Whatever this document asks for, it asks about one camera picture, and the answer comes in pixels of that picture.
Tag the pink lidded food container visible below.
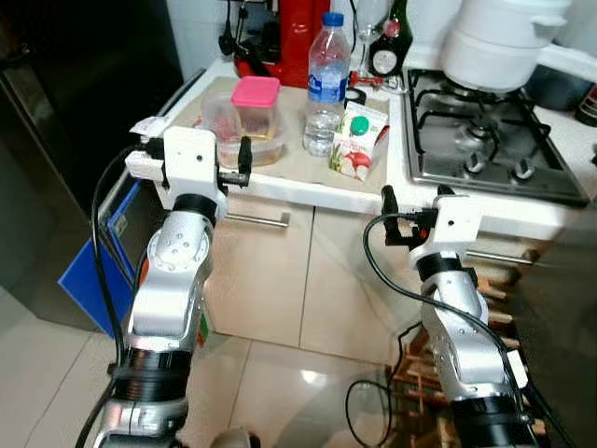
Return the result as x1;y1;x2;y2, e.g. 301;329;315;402
230;76;284;143

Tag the white cable tag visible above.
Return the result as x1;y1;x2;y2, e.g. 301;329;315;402
504;349;530;389

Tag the black power cable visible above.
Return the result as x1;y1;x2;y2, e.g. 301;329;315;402
345;322;421;447

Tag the long silver cabinet handle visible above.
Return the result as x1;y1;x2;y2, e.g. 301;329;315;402
462;246;544;269
222;212;292;231

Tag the clear wine glass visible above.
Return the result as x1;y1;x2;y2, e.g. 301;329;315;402
351;0;388;76

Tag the beige counter mat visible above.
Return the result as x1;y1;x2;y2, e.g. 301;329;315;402
171;75;409;185

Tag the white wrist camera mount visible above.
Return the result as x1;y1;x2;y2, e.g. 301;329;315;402
410;194;483;267
126;117;230;200

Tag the dark wine bottle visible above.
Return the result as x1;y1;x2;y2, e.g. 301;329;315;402
368;0;415;78

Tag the dark sauce bottle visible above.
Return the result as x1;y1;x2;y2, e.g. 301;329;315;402
576;84;597;128

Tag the white carton with radish print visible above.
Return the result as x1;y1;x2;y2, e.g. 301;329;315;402
327;101;391;181

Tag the steel gas hob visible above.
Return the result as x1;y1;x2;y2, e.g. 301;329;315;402
403;67;590;208

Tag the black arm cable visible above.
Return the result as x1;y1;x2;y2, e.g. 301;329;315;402
362;213;575;448
75;145;150;448

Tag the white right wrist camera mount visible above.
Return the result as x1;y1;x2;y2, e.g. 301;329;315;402
410;194;483;267

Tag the blue board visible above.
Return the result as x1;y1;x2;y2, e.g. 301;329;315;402
58;177;143;334

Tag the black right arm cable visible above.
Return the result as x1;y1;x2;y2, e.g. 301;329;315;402
362;213;575;448

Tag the clear plastic tub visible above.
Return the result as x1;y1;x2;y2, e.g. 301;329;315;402
200;91;286;170

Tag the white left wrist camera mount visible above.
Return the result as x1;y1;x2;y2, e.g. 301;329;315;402
126;117;230;200

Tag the dark grey pot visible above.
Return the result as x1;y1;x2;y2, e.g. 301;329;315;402
525;65;595;114

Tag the clear plastic water bottle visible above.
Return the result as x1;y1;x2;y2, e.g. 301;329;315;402
302;11;354;159

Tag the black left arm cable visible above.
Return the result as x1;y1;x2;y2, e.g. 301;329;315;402
75;145;150;448

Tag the red kitchen appliance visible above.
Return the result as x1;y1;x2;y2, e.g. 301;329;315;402
219;0;334;88

